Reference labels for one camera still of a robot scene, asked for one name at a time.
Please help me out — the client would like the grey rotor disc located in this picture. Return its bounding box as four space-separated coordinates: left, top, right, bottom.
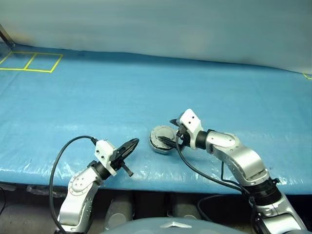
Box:
149 124 176 148

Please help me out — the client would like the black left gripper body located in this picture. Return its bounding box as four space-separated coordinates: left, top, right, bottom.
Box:
111 149 135 177

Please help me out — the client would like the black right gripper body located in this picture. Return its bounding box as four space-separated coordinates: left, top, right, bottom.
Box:
175 125 192 148

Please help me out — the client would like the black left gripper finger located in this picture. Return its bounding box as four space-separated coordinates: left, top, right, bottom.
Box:
120 142 140 161
118 137 140 155

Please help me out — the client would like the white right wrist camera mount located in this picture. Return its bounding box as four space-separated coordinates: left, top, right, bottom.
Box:
178 108 204 150

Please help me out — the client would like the blue plastic table cover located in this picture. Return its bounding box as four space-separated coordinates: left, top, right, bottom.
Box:
0 42 312 195

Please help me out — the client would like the grey round capped cylinder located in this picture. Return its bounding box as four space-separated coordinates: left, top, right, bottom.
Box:
104 194 134 230
170 194 202 220

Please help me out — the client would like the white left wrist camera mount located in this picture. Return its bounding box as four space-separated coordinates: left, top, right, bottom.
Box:
94 139 118 176

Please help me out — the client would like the grey robot torso shell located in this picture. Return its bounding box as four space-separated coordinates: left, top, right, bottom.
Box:
99 217 252 234

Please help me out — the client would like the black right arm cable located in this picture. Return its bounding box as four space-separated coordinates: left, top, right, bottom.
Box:
175 131 264 234

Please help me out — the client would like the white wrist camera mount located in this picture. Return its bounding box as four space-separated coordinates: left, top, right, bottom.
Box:
94 139 118 176
178 108 204 150

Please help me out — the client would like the metal frame post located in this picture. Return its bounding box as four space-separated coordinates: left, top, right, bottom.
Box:
0 23 16 48

